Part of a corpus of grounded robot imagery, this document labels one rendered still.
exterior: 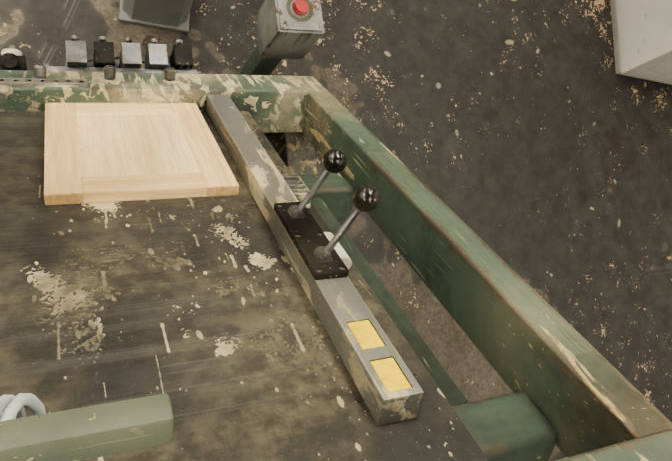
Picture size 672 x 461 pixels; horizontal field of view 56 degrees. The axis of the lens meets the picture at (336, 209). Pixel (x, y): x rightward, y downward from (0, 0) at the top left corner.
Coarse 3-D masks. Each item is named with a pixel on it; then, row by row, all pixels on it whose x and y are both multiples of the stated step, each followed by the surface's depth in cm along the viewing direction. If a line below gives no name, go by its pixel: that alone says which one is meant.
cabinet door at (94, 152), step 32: (64, 128) 121; (96, 128) 124; (128, 128) 126; (160, 128) 128; (192, 128) 130; (64, 160) 109; (96, 160) 112; (128, 160) 113; (160, 160) 115; (192, 160) 117; (224, 160) 118; (64, 192) 100; (96, 192) 101; (128, 192) 103; (160, 192) 105; (192, 192) 108; (224, 192) 110
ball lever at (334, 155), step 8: (328, 152) 94; (336, 152) 94; (328, 160) 94; (336, 160) 94; (344, 160) 94; (328, 168) 94; (336, 168) 94; (344, 168) 96; (320, 176) 96; (320, 184) 96; (312, 192) 96; (304, 200) 97; (288, 208) 98; (296, 208) 97; (296, 216) 96; (304, 216) 97
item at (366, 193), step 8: (360, 192) 85; (368, 192) 84; (376, 192) 85; (360, 200) 84; (368, 200) 84; (376, 200) 85; (360, 208) 85; (368, 208) 85; (352, 216) 86; (344, 224) 87; (344, 232) 87; (336, 240) 87; (320, 248) 88; (328, 248) 87; (320, 256) 87; (328, 256) 87
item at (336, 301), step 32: (224, 96) 143; (224, 128) 128; (256, 160) 115; (256, 192) 109; (288, 192) 106; (288, 256) 95; (320, 288) 83; (352, 288) 84; (352, 320) 78; (352, 352) 74; (384, 352) 74; (416, 384) 70; (384, 416) 69; (416, 416) 71
